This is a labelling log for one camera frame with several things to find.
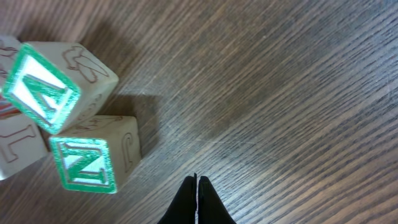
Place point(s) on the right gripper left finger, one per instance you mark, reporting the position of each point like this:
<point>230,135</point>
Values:
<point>184,205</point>

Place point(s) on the blue edged picture block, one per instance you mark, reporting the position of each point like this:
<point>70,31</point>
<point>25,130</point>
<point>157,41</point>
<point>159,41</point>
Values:
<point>10,47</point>

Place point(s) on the green letter A block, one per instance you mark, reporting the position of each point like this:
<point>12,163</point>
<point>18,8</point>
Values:
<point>58,84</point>

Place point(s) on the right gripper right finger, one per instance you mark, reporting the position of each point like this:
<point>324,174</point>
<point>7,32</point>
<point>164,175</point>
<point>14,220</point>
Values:
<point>210,207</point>

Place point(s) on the red edged wooden block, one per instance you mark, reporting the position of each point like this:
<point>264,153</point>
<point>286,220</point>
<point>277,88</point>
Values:
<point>21,141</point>

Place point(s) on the green letter N block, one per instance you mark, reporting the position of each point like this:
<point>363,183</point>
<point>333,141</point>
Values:
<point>97,155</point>

